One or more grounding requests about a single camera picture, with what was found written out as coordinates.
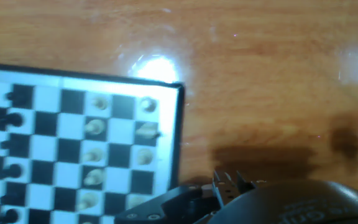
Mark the white chess bishop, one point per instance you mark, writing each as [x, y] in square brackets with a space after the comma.
[145, 156]

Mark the black chess pawn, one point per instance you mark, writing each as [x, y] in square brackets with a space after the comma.
[12, 119]
[12, 171]
[9, 199]
[6, 144]
[15, 96]
[10, 215]

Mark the white chess pawn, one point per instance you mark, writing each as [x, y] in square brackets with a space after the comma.
[87, 222]
[94, 127]
[92, 155]
[100, 103]
[87, 201]
[94, 177]

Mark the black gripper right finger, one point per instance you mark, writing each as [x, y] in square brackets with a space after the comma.
[245, 186]

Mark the black and white chessboard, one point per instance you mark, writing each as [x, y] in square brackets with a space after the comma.
[45, 99]

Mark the white chess knight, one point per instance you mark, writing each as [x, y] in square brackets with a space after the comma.
[147, 130]

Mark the white chess rook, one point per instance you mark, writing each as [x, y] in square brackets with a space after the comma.
[148, 104]

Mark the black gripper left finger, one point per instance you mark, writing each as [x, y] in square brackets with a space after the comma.
[166, 207]

